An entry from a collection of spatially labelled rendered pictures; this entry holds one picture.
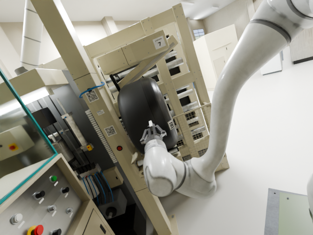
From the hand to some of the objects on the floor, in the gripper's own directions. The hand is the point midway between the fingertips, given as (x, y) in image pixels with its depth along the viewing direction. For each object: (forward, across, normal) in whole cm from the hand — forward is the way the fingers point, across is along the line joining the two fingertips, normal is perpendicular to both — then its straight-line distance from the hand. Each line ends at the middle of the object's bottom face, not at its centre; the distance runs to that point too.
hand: (151, 125), depth 80 cm
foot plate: (+21, +33, +129) cm, 135 cm away
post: (+21, +33, +129) cm, 135 cm away
